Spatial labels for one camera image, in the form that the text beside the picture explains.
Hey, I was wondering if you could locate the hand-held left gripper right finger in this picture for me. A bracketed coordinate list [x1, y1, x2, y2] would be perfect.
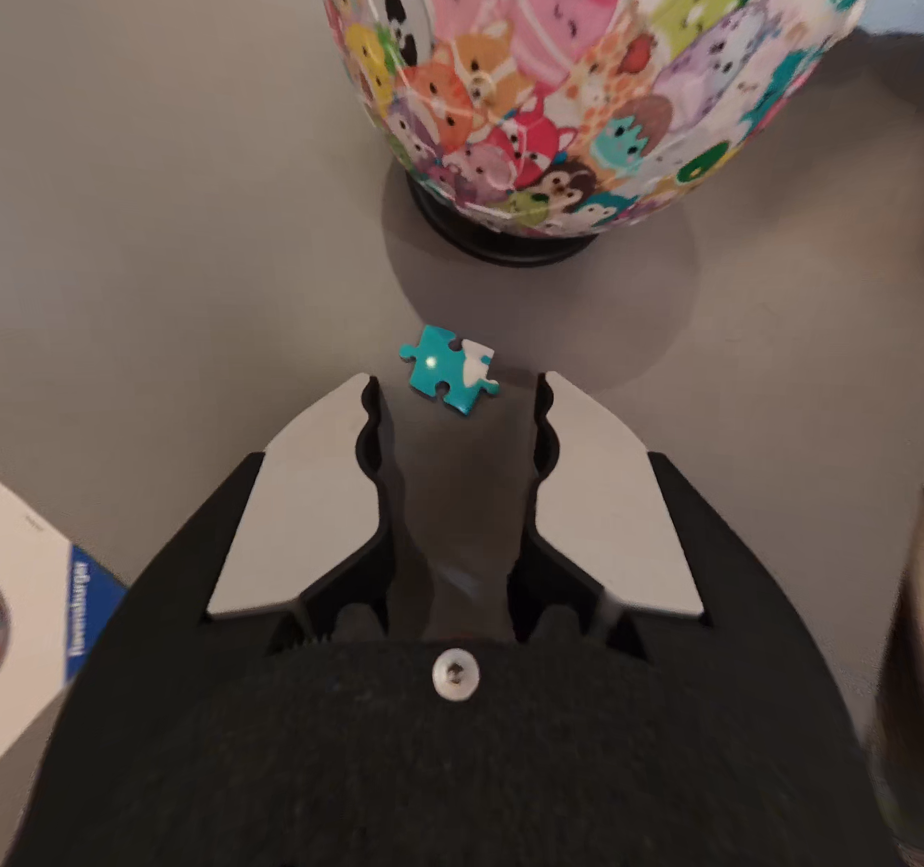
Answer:
[507, 371, 706, 644]

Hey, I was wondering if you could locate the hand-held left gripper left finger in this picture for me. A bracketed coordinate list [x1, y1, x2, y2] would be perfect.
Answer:
[205, 372, 397, 647]

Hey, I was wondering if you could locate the teal white puzzle piece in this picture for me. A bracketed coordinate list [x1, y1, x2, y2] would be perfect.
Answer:
[399, 324, 501, 418]

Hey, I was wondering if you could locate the colourful puzzle ball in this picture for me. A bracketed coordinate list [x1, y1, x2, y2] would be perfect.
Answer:
[318, 0, 889, 240]

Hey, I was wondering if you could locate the white instruction sheet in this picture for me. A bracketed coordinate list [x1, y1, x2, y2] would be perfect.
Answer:
[0, 480, 129, 760]

